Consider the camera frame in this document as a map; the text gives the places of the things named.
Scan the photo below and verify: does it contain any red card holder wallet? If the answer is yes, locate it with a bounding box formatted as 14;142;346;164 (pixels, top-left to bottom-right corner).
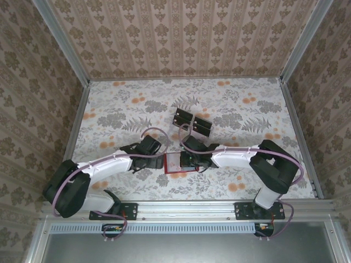
163;152;199;175

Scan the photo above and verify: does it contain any white card with red print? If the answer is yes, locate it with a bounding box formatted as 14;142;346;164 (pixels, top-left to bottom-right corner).
165;153;182;173

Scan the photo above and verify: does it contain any black credit card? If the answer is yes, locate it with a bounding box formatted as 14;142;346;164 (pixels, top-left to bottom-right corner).
194;116;214;127
175;107;193;118
173;114;192;124
191;122;212;137

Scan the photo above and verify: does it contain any grey metal panel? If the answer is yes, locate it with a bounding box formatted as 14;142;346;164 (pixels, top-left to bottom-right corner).
26;219;346;263

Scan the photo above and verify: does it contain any aluminium mounting rail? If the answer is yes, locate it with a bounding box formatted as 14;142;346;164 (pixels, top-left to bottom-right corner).
41;199;338;220

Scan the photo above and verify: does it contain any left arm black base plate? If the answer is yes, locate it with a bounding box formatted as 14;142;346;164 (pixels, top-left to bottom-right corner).
89;202;138;221

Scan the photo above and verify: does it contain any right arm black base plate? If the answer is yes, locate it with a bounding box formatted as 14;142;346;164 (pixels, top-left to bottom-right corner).
234;202;286;221

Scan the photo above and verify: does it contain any slotted grey cable duct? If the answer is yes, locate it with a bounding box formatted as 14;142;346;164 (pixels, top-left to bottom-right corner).
50;222;258;234

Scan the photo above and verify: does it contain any aluminium table edge rail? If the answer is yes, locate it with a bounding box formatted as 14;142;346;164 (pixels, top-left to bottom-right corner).
279;78;325;199
63;82;90;162
89;75;283;82

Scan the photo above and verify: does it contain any aluminium frame post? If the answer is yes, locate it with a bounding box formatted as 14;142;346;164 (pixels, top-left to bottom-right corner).
32;0;91;84
279;0;335;83

